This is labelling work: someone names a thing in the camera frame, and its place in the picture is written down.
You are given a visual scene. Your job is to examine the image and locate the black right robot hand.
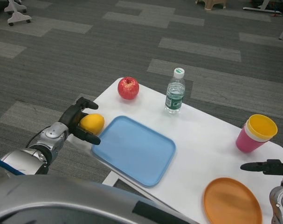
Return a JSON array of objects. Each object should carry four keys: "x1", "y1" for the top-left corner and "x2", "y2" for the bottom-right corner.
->
[{"x1": 240, "y1": 159, "x2": 283, "y2": 175}]

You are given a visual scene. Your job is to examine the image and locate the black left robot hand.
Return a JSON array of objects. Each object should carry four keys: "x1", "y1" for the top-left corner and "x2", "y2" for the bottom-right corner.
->
[{"x1": 59, "y1": 97, "x2": 102, "y2": 146}]

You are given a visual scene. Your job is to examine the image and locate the yellow lemon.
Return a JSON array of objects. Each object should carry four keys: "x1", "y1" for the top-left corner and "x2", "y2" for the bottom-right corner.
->
[{"x1": 80, "y1": 113, "x2": 105, "y2": 136}]

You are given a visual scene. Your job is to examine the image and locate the pink plastic cup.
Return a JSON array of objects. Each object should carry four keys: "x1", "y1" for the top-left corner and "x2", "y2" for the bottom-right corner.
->
[{"x1": 235, "y1": 127, "x2": 267, "y2": 154}]

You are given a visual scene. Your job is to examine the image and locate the white plastic cup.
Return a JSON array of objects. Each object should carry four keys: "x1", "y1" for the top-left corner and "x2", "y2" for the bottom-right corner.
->
[{"x1": 245, "y1": 123, "x2": 274, "y2": 143}]

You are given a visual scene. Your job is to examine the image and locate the yellow plastic cup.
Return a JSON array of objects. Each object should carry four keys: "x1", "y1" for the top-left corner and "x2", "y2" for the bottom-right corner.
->
[{"x1": 246, "y1": 114, "x2": 278, "y2": 141}]

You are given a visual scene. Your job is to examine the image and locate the orange plastic plate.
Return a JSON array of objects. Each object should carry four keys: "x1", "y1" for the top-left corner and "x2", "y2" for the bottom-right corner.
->
[{"x1": 203, "y1": 177, "x2": 263, "y2": 224}]

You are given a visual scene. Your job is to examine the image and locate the red apple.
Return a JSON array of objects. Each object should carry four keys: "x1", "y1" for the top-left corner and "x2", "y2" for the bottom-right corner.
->
[{"x1": 117, "y1": 76, "x2": 140, "y2": 100}]

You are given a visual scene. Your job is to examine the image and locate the blue plastic tray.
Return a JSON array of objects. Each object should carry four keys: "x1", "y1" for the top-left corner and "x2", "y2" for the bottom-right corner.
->
[{"x1": 91, "y1": 115, "x2": 177, "y2": 188}]

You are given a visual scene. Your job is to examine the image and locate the silver robot chest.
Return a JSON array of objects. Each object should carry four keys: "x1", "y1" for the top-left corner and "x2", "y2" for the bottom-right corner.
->
[{"x1": 0, "y1": 174, "x2": 200, "y2": 224}]

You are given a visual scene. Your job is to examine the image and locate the clear plastic water bottle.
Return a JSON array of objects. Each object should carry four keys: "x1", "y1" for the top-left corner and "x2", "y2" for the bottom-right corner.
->
[{"x1": 165, "y1": 67, "x2": 186, "y2": 114}]

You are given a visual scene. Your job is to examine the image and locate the white wheeled stand base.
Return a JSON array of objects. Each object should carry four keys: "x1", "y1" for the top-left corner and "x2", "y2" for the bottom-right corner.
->
[{"x1": 3, "y1": 0, "x2": 32, "y2": 27}]

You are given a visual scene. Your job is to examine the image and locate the white desk foot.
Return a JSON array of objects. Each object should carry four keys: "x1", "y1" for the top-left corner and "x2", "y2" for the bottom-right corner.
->
[{"x1": 242, "y1": 0, "x2": 283, "y2": 16}]

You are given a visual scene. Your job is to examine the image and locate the beige plastic stool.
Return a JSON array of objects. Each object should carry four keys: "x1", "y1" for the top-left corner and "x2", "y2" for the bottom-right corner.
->
[{"x1": 194, "y1": 0, "x2": 229, "y2": 11}]

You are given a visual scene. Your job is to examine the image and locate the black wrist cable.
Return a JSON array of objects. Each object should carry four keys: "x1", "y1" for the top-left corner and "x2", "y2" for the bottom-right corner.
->
[{"x1": 26, "y1": 131, "x2": 43, "y2": 149}]

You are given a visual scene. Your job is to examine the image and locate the blue cable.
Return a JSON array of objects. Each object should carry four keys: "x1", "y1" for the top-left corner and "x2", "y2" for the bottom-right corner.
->
[{"x1": 0, "y1": 155, "x2": 24, "y2": 177}]

